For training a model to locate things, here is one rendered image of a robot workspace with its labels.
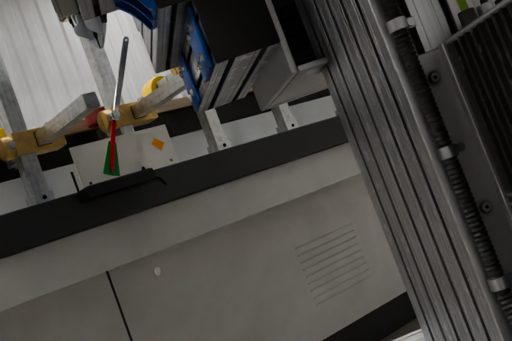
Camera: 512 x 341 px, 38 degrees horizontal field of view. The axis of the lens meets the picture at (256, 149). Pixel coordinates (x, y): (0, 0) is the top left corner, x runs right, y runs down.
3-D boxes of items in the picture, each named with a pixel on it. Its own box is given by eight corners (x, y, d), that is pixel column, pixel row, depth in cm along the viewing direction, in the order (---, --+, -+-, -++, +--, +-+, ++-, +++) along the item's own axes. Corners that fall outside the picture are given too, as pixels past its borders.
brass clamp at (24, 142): (68, 143, 160) (61, 121, 161) (10, 157, 152) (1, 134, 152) (57, 151, 165) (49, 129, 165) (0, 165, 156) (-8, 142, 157)
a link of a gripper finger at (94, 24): (87, 48, 162) (72, 9, 163) (104, 48, 167) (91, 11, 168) (97, 42, 160) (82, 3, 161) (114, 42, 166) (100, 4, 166)
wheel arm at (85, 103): (103, 109, 140) (95, 88, 140) (88, 113, 138) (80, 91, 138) (22, 169, 173) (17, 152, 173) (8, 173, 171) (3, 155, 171)
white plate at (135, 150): (180, 162, 177) (165, 123, 177) (84, 190, 160) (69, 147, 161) (178, 163, 177) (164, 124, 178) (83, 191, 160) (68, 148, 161)
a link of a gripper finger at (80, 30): (77, 53, 163) (63, 15, 164) (94, 53, 169) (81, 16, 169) (87, 48, 162) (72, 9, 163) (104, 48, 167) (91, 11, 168)
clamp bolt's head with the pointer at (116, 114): (120, 171, 164) (121, 110, 169) (110, 170, 163) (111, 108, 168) (116, 173, 166) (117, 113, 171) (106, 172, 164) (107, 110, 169)
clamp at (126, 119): (158, 116, 177) (152, 97, 177) (110, 129, 168) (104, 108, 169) (148, 124, 181) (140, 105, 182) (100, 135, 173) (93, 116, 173)
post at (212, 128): (240, 176, 188) (175, 3, 191) (230, 180, 186) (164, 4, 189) (232, 180, 190) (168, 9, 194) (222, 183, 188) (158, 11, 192)
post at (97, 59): (150, 174, 172) (81, -15, 176) (138, 177, 170) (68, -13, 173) (143, 178, 175) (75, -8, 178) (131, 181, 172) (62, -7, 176)
